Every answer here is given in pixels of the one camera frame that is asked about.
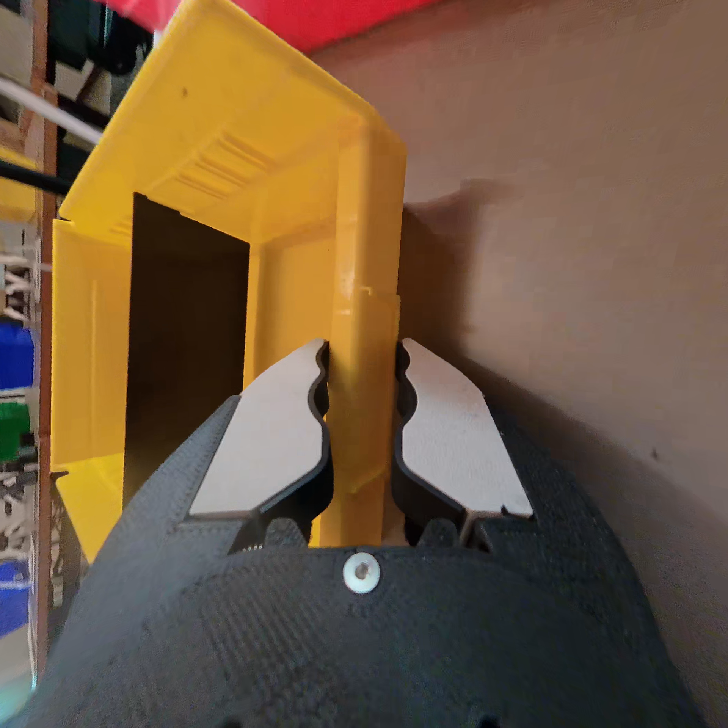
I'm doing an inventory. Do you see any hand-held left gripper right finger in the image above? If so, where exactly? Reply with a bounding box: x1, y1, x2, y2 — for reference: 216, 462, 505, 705
391, 337, 535, 546

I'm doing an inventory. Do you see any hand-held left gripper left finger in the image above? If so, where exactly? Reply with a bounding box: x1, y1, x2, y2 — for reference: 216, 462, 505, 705
188, 338, 335, 544

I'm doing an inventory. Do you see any yellow plastic bin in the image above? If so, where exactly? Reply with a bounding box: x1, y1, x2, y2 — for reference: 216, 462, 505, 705
50, 0, 408, 565

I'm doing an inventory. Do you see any red plastic bin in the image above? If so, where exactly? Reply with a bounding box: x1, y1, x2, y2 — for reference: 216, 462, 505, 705
105, 0, 451, 55

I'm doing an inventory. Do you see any black bin divider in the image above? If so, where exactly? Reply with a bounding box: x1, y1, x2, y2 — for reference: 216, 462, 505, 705
122, 192, 252, 508

